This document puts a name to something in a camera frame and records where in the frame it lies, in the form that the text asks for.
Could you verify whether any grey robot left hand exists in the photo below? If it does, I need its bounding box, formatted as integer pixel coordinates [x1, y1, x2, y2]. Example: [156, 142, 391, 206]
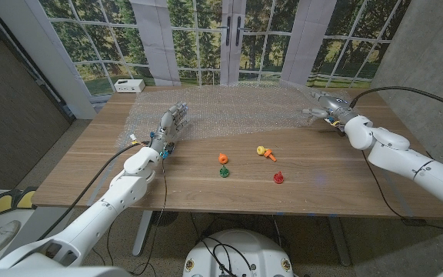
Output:
[148, 102, 190, 154]

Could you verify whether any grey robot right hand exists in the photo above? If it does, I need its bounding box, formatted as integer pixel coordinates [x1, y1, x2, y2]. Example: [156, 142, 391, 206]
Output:
[301, 91, 357, 125]

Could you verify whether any clear bubble wrap sheet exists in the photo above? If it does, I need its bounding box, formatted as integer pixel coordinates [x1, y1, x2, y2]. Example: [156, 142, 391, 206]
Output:
[116, 83, 355, 147]

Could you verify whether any white power box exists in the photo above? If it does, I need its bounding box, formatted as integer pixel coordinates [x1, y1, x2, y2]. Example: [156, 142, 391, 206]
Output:
[113, 78, 146, 94]

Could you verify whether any printed forest window backdrop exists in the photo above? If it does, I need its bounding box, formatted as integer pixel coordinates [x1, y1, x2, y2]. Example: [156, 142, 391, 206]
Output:
[38, 0, 413, 97]

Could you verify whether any white table leg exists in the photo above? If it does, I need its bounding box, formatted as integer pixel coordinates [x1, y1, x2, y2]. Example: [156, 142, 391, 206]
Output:
[132, 210, 154, 257]

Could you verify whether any grey table leg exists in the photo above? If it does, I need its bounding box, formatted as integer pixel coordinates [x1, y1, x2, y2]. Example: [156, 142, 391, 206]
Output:
[327, 215, 352, 267]

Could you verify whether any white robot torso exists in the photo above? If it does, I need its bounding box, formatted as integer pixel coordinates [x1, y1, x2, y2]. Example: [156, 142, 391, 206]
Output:
[182, 229, 295, 277]

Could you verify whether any yellow black foot pedal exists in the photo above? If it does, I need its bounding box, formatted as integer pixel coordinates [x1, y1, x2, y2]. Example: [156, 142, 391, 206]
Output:
[15, 186, 38, 210]
[0, 189, 21, 217]

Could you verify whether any dark wooden door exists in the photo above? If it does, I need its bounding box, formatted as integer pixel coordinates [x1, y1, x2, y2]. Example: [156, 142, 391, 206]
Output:
[0, 7, 72, 190]

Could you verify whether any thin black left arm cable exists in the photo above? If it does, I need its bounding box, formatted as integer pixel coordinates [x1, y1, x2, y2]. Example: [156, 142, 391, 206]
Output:
[128, 159, 168, 276]

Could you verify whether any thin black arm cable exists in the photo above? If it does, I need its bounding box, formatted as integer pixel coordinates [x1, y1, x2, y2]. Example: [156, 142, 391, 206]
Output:
[128, 159, 168, 276]
[361, 149, 443, 236]

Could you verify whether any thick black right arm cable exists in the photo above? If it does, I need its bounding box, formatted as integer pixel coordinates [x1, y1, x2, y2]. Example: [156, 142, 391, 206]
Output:
[350, 85, 443, 116]

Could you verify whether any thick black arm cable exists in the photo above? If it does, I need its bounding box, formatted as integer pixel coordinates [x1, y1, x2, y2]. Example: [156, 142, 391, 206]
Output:
[350, 85, 443, 116]
[36, 141, 152, 242]

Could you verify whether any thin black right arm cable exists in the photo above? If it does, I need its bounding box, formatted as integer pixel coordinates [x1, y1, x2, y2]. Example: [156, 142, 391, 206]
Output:
[361, 149, 443, 236]

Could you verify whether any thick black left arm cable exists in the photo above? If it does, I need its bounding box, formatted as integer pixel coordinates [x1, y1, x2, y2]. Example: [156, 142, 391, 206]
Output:
[36, 141, 152, 242]

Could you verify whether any black torso cable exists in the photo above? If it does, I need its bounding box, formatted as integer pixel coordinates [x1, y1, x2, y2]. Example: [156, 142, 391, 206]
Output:
[198, 237, 254, 277]

